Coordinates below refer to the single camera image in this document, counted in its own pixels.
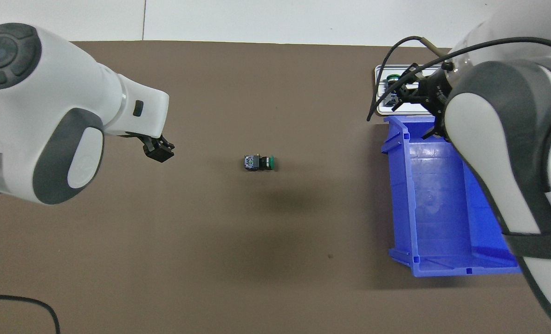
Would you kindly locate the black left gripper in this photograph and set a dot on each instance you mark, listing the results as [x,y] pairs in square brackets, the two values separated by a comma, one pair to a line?
[145,136]

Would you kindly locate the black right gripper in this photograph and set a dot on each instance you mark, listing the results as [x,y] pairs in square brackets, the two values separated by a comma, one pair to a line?
[433,93]

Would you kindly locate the green push button switch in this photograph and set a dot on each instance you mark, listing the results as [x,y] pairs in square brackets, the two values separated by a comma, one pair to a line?
[392,78]
[259,163]

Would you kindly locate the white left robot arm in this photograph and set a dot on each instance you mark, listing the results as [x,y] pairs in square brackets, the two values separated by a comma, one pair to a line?
[48,93]

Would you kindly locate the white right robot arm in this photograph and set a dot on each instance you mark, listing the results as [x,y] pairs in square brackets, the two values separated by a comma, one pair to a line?
[498,139]

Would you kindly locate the grey metal tray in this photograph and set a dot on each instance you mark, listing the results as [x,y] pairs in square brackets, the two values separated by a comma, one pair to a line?
[419,111]

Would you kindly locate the blue plastic storage bin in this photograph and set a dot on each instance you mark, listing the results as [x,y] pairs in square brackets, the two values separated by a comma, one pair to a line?
[433,208]

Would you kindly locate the brown table mat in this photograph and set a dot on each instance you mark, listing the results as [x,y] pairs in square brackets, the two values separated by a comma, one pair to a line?
[256,255]

